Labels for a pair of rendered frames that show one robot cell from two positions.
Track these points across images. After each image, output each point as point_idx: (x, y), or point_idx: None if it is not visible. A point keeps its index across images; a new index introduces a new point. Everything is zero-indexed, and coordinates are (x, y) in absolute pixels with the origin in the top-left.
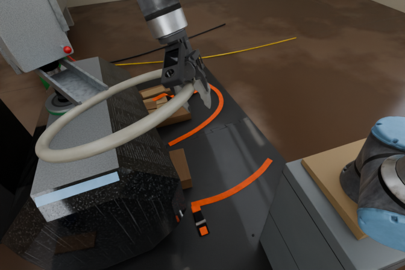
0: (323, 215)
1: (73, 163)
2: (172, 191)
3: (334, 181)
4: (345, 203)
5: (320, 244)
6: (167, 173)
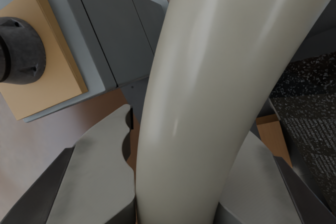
0: (70, 16)
1: None
2: (280, 78)
3: (51, 57)
4: (42, 27)
5: (92, 3)
6: (293, 103)
